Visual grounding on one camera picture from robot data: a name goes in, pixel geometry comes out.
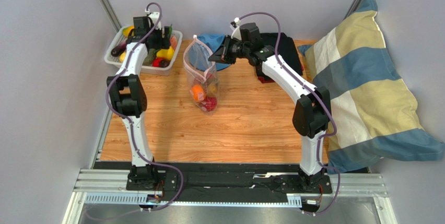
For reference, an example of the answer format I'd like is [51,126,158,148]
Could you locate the yellow pear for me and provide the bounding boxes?
[156,46,174,61]

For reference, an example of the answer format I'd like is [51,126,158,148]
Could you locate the clear zip top bag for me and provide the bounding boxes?
[183,35,220,115]

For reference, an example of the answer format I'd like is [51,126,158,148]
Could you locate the orange fruit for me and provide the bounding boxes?
[190,84,206,102]

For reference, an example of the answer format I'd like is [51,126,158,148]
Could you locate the red lychee bunch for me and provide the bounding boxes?
[200,74,219,112]

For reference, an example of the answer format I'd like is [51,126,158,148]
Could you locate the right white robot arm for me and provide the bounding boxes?
[208,23,331,192]

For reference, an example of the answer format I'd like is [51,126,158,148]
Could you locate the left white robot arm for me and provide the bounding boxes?
[106,14,170,191]

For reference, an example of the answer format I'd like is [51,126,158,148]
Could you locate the watermelon slice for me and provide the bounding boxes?
[170,36,178,51]

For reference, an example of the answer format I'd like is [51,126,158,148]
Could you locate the blue bucket hat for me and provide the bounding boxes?
[188,33,225,72]

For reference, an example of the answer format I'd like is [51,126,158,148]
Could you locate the white plastic fruit basket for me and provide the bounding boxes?
[103,26,183,76]

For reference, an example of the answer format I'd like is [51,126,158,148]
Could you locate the green netted melon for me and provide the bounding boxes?
[143,49,157,66]

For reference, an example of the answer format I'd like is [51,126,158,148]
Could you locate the dark mangosteen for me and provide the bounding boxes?
[152,57,170,68]

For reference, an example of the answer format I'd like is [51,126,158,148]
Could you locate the yellow orange mango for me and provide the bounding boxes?
[122,26,134,38]

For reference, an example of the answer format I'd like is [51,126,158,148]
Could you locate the purple eggplant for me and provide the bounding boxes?
[110,41,127,57]

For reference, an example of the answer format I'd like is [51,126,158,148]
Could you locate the black folded cloth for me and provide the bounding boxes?
[255,32,303,84]

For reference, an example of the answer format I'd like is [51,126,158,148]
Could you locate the striped blue yellow pillow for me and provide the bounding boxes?
[298,0,444,173]

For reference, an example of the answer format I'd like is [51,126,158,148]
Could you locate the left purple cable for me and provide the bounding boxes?
[83,2,184,221]

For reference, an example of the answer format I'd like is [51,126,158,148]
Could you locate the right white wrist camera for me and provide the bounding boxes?
[230,17,241,40]

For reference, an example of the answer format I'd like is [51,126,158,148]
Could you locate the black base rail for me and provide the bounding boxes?
[92,161,350,205]

